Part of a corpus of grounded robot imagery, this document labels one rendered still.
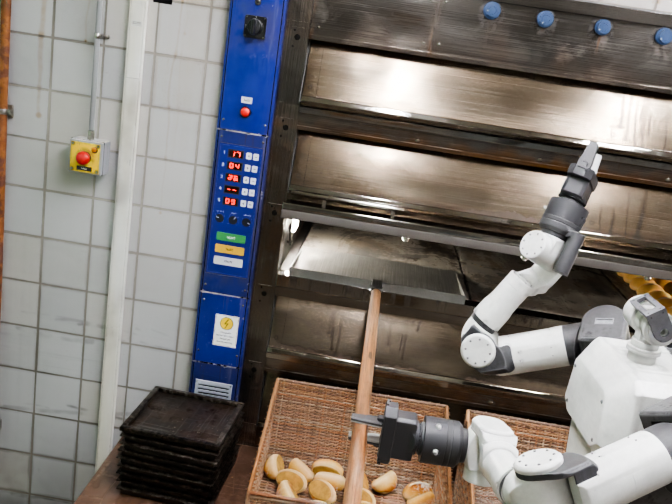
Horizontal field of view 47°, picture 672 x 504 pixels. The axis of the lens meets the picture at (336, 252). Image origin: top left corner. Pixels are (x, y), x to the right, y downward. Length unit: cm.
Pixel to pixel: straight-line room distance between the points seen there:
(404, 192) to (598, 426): 105
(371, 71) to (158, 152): 68
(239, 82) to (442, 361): 105
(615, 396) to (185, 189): 144
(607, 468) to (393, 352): 127
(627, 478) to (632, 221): 125
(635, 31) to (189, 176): 135
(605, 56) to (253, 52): 100
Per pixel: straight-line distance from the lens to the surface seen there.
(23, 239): 264
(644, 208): 246
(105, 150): 243
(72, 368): 271
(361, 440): 146
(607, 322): 177
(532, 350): 178
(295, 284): 242
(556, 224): 176
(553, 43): 235
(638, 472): 133
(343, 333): 246
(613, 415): 151
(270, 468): 244
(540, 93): 235
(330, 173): 233
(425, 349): 247
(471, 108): 230
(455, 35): 232
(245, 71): 231
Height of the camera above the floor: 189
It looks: 15 degrees down
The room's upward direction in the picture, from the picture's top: 9 degrees clockwise
